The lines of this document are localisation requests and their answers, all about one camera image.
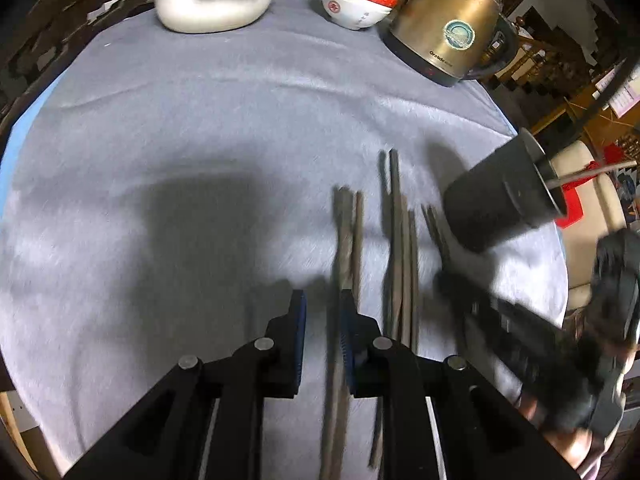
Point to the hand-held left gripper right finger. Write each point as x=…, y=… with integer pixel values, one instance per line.
x=348, y=345

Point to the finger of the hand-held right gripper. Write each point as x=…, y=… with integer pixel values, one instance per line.
x=480, y=300

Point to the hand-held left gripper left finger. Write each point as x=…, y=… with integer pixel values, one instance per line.
x=299, y=340

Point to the black perforated utensil holder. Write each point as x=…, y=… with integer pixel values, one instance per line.
x=495, y=200

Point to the dark wooden chopstick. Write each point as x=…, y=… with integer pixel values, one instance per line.
x=344, y=240
x=590, y=174

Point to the bunch of dark chopsticks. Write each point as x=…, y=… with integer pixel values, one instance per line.
x=397, y=220

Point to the person's right hand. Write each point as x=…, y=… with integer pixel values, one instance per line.
x=575, y=452

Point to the cream chair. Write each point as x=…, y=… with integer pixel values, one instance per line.
x=602, y=240

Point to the grey tablecloth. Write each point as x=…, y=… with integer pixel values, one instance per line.
x=200, y=135

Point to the wooden staircase railing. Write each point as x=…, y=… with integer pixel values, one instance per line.
x=555, y=50

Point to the brass electric kettle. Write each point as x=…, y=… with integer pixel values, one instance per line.
x=440, y=25

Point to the white bowl with red print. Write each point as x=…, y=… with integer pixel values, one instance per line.
x=350, y=12

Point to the blue table cover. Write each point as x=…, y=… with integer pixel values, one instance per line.
x=30, y=115

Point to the carved wooden sideboard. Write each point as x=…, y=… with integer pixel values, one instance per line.
x=35, y=30

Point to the wall calendar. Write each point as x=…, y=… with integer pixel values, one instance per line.
x=625, y=92

